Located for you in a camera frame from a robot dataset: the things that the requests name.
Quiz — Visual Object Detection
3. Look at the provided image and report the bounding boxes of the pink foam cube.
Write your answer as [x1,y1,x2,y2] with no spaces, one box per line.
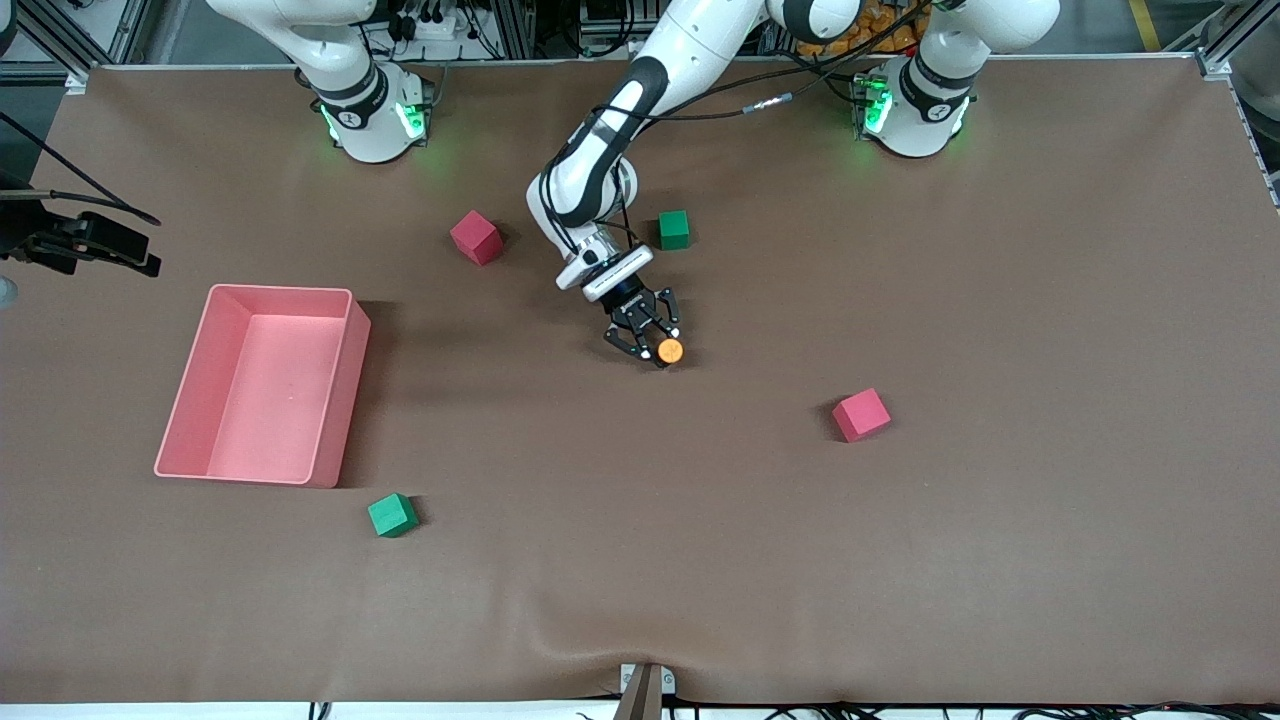
[449,210,504,267]
[832,388,893,444]

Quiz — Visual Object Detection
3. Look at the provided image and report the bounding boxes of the brown table mat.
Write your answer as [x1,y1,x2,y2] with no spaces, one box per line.
[0,55,1280,707]

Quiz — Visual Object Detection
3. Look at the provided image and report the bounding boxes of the pink plastic bin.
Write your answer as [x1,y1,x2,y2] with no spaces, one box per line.
[153,284,373,489]

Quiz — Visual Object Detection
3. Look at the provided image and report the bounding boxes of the white power strip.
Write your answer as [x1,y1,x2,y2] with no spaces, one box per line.
[395,5,473,43]

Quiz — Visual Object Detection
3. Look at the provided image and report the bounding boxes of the pile of orange snack bags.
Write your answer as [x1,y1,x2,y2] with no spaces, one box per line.
[805,0,926,58]

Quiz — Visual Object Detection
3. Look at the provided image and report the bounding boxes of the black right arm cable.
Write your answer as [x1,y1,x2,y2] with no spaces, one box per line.
[0,110,163,227]

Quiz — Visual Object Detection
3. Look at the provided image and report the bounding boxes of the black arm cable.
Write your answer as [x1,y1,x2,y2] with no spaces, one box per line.
[0,110,163,227]
[538,0,936,263]

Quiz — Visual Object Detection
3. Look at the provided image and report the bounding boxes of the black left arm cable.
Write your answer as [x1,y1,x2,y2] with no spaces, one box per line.
[538,0,936,263]

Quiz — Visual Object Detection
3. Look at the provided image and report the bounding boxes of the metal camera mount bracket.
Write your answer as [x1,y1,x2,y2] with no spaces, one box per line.
[612,662,678,720]

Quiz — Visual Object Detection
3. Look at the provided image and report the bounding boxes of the aluminium frame rail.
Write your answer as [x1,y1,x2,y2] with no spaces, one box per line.
[1193,0,1280,83]

